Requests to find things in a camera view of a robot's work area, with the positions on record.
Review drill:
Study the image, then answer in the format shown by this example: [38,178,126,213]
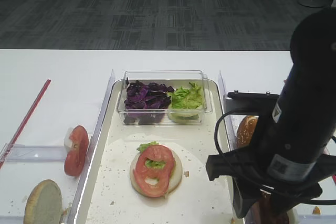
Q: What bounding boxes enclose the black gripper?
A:
[206,144,322,218]

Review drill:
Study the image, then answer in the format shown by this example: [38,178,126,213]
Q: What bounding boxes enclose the left red rail strip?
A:
[0,79,51,167]

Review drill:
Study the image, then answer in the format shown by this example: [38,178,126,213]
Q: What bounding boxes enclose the left clear divider rail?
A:
[65,72,115,223]

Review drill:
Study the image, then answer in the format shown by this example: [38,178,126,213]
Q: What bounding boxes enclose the purple cabbage leaves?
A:
[124,78,174,110]

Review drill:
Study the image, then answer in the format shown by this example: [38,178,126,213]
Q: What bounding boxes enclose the white metal tray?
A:
[85,81,235,223]

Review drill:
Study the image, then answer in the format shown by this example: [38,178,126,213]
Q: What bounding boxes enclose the upright bun bottom half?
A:
[23,179,63,224]

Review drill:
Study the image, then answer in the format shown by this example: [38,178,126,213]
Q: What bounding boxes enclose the tomato slices on bun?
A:
[133,145,174,197]

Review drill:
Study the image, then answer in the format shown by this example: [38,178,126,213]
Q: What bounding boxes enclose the stanchion base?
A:
[297,0,328,8]

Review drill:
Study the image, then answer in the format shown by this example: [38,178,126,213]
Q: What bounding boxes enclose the sesame bun top front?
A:
[237,115,258,148]

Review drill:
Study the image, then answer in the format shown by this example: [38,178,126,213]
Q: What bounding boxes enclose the stack of meat slices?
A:
[251,192,289,224]

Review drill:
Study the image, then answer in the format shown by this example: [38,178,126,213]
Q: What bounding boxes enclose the upright tomato slices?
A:
[64,125,89,177]

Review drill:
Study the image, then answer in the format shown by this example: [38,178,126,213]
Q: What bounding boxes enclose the clear divider rail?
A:
[218,71,236,151]
[65,72,115,223]

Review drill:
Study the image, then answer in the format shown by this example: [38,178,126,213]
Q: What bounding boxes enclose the clear plastic container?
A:
[116,70,212,125]

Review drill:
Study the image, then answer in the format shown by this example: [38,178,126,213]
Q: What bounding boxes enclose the green lettuce in container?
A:
[169,82,203,109]

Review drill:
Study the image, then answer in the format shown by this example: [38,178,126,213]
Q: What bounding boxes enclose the lettuce leaf on bun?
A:
[136,141,158,153]

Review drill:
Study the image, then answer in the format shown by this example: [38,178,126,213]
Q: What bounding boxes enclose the white meat pusher block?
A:
[287,208,299,224]

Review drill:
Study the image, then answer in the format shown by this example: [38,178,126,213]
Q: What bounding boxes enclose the clear tomato track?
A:
[1,144,67,162]

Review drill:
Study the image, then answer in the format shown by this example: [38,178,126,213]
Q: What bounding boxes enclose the bottom bun on tray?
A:
[130,148,183,198]

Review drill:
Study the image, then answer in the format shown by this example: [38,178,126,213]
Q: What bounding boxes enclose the black cable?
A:
[214,109,336,205]

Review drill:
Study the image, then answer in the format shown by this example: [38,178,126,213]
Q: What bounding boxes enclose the right clear divider rail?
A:
[218,71,236,151]

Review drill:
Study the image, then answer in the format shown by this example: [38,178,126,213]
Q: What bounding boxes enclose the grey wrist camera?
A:
[227,90,279,115]

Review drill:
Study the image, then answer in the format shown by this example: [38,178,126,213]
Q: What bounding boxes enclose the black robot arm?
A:
[206,7,335,218]

